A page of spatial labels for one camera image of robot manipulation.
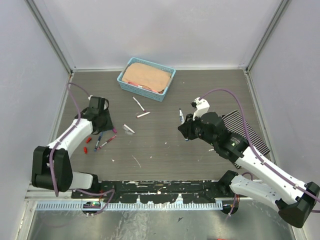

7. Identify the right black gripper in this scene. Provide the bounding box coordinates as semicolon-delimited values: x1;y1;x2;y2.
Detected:
178;111;217;146

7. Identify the white marker blue print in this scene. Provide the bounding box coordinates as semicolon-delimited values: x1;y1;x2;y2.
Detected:
178;107;189;142

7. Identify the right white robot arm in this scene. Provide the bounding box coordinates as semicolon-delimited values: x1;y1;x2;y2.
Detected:
177;112;320;228

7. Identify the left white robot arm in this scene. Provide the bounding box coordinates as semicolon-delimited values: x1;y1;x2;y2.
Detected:
31;96;114;199

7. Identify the red gel pen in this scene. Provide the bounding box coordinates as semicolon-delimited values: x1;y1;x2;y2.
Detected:
97;135;117;151

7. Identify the blue gel pen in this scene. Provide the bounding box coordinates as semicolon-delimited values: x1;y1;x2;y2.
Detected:
94;132;104;152

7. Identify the white pen with clear cap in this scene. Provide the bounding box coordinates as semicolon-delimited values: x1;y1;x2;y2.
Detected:
123;124;135;134

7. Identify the white pen red tip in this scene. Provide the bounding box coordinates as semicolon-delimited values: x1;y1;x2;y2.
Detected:
136;112;151;119

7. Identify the white pen upper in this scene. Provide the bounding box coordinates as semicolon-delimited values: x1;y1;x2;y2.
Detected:
132;96;146;112

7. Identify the black white striped cloth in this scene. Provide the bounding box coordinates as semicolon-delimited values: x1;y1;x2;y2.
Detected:
219;110;271;159

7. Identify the blue plastic basket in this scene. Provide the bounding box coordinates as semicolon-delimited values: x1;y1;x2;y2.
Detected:
117;57;176;102

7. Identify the peach folded towel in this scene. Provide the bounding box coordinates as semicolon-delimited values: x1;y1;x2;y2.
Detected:
122;62;172;94

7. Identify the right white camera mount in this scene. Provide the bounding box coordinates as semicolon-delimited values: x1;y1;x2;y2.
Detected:
191;97;210;120

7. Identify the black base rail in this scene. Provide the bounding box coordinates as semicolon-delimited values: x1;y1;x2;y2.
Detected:
71;179;237;204

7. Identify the blue slotted cable duct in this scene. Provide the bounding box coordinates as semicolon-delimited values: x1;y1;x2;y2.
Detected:
35;200;223;211

